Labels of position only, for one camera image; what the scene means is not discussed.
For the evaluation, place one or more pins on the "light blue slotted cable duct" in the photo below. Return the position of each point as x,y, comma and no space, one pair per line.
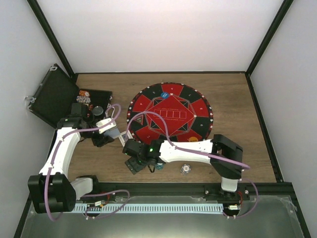
199,208

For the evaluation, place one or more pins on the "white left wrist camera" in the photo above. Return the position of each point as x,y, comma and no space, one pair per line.
105,125

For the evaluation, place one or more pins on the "teal poker chip stack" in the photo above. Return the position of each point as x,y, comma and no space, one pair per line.
159,166

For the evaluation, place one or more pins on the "blue dealer button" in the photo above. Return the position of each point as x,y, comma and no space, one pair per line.
164,95

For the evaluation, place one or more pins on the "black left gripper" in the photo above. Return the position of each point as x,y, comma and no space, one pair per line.
102,141

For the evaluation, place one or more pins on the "black aluminium frame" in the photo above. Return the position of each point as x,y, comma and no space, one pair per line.
280,188

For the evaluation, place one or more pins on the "round red black poker mat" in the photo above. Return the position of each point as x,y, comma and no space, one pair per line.
185,113

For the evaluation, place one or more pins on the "orange chip stack in case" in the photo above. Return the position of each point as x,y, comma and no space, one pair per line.
84,93

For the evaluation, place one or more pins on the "grey striped chips in case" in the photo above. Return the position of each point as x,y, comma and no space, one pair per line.
83,99

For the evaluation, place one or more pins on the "orange round button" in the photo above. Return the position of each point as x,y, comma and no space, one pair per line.
193,139

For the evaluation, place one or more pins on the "black poker chip case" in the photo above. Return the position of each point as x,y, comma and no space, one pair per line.
56,94

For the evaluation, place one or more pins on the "white playing card box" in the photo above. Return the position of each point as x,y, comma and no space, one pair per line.
124,136

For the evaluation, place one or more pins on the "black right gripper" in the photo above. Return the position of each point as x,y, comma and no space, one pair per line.
134,166

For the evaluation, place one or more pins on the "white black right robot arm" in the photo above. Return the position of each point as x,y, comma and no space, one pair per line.
224,155

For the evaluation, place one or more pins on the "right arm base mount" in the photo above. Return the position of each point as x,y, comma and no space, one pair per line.
225,196

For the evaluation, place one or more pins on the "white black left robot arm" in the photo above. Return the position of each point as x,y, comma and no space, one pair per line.
50,190

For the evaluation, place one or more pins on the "blue white poker chip stack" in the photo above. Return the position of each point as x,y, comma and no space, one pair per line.
185,169

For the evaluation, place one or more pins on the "blue patterned card deck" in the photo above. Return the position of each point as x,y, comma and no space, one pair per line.
113,133

